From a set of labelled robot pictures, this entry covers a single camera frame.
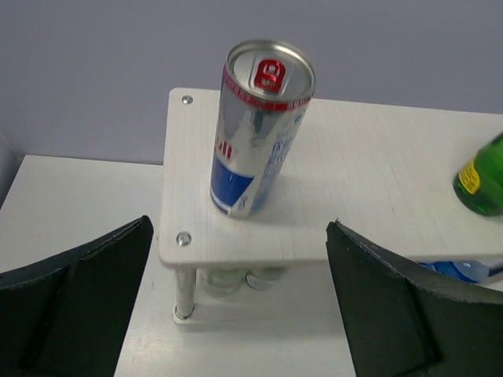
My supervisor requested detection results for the clear soda water bottle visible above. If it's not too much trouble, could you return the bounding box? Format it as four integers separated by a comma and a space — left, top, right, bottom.
244, 267, 286, 291
201, 268, 247, 298

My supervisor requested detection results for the clear soda water bottle right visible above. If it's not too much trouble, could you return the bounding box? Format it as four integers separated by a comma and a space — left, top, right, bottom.
244, 267, 286, 291

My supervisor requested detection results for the green glass bottle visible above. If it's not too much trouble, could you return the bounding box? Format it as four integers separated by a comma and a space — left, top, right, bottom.
453, 133, 502, 217

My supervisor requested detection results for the silver energy drink can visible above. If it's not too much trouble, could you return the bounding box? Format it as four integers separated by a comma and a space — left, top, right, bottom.
210, 39, 316, 218

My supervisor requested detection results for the clear soda water bottle left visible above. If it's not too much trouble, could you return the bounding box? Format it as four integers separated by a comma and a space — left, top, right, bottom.
201, 268, 247, 298

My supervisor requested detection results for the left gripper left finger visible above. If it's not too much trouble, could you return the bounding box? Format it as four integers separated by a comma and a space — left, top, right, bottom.
1, 216, 153, 376

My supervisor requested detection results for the white two-tier wooden shelf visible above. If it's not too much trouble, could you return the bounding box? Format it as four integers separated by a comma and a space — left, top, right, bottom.
157, 88, 502, 324

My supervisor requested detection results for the water bottle blue cap front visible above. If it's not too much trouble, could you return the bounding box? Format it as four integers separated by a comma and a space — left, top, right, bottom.
419, 260, 502, 284

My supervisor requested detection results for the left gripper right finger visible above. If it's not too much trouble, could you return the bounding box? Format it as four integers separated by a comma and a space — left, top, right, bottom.
326, 221, 502, 376

